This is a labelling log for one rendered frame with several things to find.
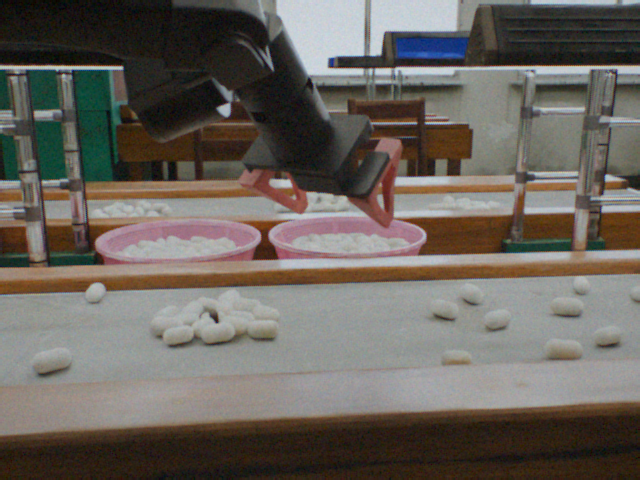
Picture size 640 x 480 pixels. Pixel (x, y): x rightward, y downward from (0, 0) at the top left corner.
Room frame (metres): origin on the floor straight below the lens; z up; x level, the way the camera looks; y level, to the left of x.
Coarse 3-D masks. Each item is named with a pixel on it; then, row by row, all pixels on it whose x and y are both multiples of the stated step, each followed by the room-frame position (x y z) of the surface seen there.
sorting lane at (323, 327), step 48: (192, 288) 0.88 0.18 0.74; (240, 288) 0.88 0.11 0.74; (288, 288) 0.88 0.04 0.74; (336, 288) 0.88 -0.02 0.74; (384, 288) 0.88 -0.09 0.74; (432, 288) 0.88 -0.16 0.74; (480, 288) 0.88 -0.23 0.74; (528, 288) 0.88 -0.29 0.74; (624, 288) 0.89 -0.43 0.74; (0, 336) 0.71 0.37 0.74; (48, 336) 0.71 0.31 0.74; (96, 336) 0.71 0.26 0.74; (144, 336) 0.71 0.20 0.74; (240, 336) 0.71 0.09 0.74; (288, 336) 0.71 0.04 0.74; (336, 336) 0.71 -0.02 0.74; (384, 336) 0.71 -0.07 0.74; (432, 336) 0.71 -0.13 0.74; (480, 336) 0.71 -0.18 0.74; (528, 336) 0.71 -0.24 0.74; (576, 336) 0.71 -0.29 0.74; (624, 336) 0.71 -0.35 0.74; (0, 384) 0.59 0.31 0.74; (48, 384) 0.59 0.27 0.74
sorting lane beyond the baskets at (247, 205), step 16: (512, 192) 1.63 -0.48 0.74; (528, 192) 1.63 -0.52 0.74; (544, 192) 1.63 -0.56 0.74; (560, 192) 1.63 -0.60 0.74; (608, 192) 1.63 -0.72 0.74; (624, 192) 1.63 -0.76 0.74; (48, 208) 1.44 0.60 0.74; (64, 208) 1.44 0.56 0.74; (96, 208) 1.44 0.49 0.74; (176, 208) 1.44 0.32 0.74; (192, 208) 1.44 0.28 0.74; (208, 208) 1.44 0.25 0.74; (224, 208) 1.44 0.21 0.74; (240, 208) 1.44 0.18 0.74; (256, 208) 1.44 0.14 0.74; (272, 208) 1.44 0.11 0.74; (352, 208) 1.44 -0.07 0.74; (400, 208) 1.44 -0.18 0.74; (416, 208) 1.44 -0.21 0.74
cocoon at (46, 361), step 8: (40, 352) 0.62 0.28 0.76; (48, 352) 0.62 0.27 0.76; (56, 352) 0.62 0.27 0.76; (64, 352) 0.62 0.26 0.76; (32, 360) 0.61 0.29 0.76; (40, 360) 0.61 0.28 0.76; (48, 360) 0.61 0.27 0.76; (56, 360) 0.62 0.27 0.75; (64, 360) 0.62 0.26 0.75; (40, 368) 0.61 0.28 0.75; (48, 368) 0.61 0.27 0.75; (56, 368) 0.62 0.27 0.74
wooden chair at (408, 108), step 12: (348, 108) 3.18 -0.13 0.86; (360, 108) 3.19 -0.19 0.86; (372, 108) 3.22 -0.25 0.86; (384, 108) 3.25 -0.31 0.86; (396, 108) 3.28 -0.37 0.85; (408, 108) 3.30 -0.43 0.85; (420, 108) 3.32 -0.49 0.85; (420, 120) 3.31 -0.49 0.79; (420, 132) 3.30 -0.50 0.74; (360, 144) 3.18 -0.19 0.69; (372, 144) 3.21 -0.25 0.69; (408, 144) 3.29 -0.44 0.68; (420, 144) 3.29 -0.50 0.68; (420, 156) 3.29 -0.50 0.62; (420, 168) 3.29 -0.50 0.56
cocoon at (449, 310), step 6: (438, 300) 0.78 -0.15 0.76; (432, 306) 0.77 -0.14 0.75; (438, 306) 0.77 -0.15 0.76; (444, 306) 0.76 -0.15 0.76; (450, 306) 0.76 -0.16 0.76; (456, 306) 0.76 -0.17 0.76; (432, 312) 0.77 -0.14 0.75; (438, 312) 0.77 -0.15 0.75; (444, 312) 0.76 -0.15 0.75; (450, 312) 0.76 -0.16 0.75; (456, 312) 0.76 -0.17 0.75; (450, 318) 0.76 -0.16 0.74
